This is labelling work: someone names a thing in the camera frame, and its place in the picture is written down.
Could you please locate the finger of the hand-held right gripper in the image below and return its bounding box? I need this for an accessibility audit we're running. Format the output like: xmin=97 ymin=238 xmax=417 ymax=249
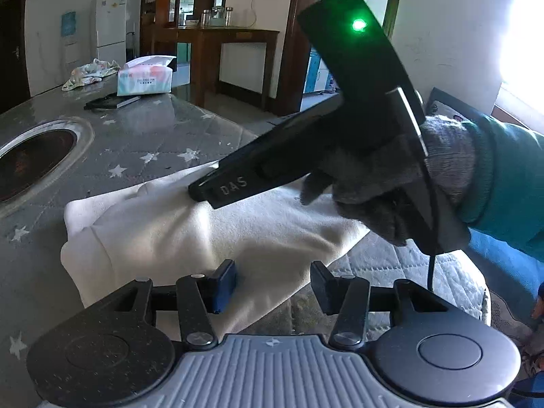
xmin=188 ymin=135 xmax=267 ymax=210

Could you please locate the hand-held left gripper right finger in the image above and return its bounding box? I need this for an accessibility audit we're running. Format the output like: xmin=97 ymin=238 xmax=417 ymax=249
xmin=310 ymin=261 xmax=452 ymax=350

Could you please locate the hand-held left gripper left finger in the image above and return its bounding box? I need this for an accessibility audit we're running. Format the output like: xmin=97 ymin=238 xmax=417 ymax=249
xmin=99 ymin=259 xmax=238 ymax=350

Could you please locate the white garment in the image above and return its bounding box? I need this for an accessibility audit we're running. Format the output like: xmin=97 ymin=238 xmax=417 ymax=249
xmin=60 ymin=166 xmax=370 ymax=336

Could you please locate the person's right forearm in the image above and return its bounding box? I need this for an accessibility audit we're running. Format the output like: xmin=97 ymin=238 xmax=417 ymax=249
xmin=457 ymin=115 xmax=544 ymax=260

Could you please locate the person's right hand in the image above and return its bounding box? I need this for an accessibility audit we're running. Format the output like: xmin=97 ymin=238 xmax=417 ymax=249
xmin=300 ymin=115 xmax=477 ymax=247

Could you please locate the grey patterned cushion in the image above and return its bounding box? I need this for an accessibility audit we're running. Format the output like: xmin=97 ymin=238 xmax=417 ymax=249
xmin=425 ymin=87 xmax=498 ymax=128

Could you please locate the grey star quilted tablecloth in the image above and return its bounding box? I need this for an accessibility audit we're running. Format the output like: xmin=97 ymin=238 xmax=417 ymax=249
xmin=0 ymin=77 xmax=494 ymax=392

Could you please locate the tissue pack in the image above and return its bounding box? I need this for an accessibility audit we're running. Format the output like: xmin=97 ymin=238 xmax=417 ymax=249
xmin=117 ymin=54 xmax=177 ymax=98

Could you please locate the dark wooden sideboard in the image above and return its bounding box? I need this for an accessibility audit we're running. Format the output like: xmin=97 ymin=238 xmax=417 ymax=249
xmin=151 ymin=25 xmax=280 ymax=111

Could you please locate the floral cloth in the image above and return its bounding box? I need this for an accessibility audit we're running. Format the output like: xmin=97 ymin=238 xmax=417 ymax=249
xmin=62 ymin=58 xmax=122 ymax=92

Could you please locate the blue covered chair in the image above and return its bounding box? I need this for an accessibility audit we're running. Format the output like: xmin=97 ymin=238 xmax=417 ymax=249
xmin=465 ymin=229 xmax=544 ymax=319

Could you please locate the round inset cooktop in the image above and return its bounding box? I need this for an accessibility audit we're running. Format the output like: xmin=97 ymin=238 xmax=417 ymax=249
xmin=0 ymin=117 xmax=95 ymax=217

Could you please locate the white refrigerator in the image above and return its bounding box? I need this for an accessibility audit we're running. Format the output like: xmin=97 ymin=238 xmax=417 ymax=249
xmin=94 ymin=0 xmax=128 ymax=66

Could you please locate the white water dispenser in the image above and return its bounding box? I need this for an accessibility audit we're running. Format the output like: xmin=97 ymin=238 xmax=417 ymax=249
xmin=63 ymin=34 xmax=81 ymax=66

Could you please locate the dark entrance door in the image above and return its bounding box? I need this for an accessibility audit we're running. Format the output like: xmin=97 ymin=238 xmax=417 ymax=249
xmin=0 ymin=0 xmax=31 ymax=113

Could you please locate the dark wooden door frame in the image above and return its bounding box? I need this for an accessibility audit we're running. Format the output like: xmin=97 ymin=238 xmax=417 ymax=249
xmin=275 ymin=0 xmax=329 ymax=117

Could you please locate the black cable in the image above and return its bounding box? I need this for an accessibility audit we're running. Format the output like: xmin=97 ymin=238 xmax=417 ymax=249
xmin=423 ymin=149 xmax=440 ymax=295

